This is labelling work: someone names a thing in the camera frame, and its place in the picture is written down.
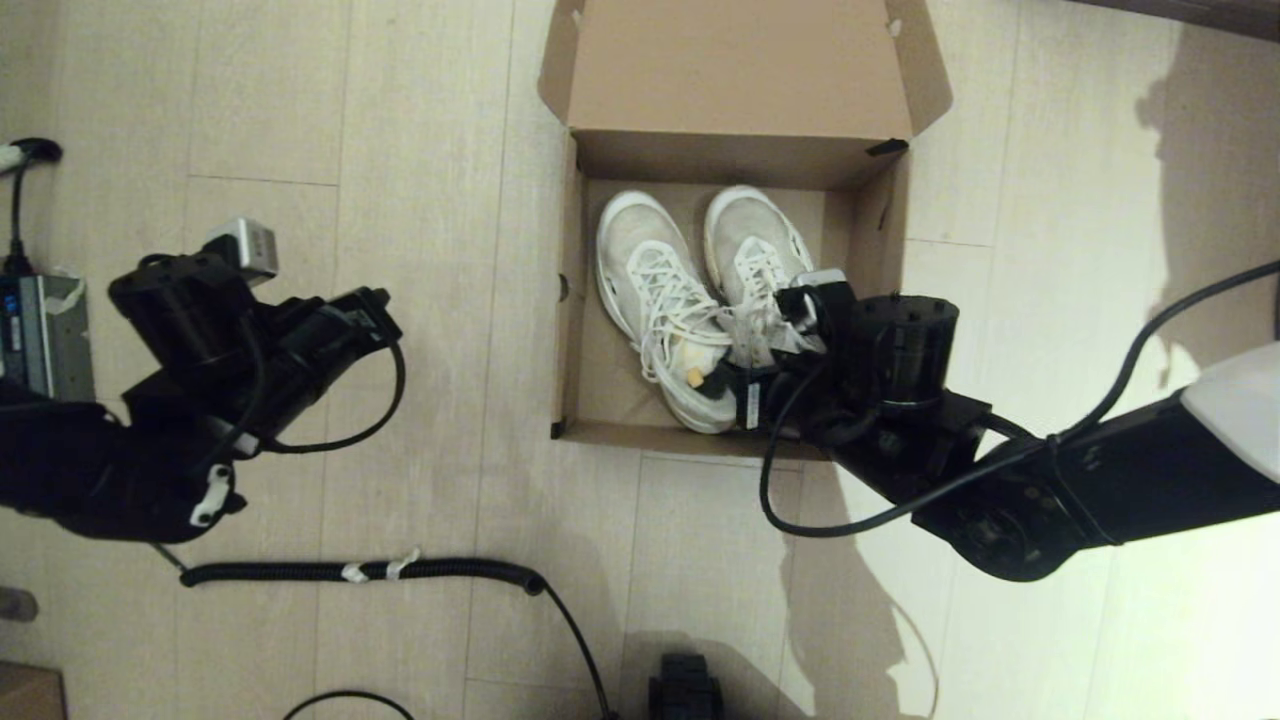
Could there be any white lace-up sneaker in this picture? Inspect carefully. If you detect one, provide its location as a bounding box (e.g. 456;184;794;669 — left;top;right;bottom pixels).
596;190;743;434
704;185;831;371

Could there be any brown cardboard shoe box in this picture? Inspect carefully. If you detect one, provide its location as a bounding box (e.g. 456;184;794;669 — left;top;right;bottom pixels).
538;0;954;463

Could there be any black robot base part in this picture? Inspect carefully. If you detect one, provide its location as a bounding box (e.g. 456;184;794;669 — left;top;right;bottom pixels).
648;654;725;720

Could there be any small brown cardboard box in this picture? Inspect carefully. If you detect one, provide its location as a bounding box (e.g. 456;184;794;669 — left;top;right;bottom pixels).
0;662;69;720

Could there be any grey power supply unit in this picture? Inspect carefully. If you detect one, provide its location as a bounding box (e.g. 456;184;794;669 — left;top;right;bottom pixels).
0;272;96;401

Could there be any dark wooden furniture edge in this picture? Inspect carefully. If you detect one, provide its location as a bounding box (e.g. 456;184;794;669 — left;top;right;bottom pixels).
1040;0;1280;48

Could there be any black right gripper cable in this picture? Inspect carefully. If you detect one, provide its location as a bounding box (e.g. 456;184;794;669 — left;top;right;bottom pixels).
758;262;1280;538

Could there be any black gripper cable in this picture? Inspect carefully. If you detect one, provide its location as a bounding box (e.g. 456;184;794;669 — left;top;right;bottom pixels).
758;262;1280;538
235;300;408;454

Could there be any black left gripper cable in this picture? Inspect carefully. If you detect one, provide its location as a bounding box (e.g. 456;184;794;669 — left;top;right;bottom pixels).
235;300;408;454

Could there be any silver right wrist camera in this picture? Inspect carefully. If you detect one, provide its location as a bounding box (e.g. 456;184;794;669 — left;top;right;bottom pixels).
778;268;856;353

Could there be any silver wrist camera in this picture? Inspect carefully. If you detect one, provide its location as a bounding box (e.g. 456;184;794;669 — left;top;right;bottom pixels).
778;268;856;353
203;218;279;286

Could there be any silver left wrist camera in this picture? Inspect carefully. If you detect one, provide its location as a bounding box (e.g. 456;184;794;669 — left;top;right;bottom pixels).
203;218;279;286

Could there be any black coiled cable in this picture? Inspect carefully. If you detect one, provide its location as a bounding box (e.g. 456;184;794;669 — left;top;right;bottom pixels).
150;540;616;720

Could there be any black plug cable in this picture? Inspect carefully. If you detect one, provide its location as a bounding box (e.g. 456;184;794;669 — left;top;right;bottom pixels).
0;138;63;279

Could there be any black cable loop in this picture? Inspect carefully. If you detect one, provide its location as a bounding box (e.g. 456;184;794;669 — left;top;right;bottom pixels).
284;689;417;720

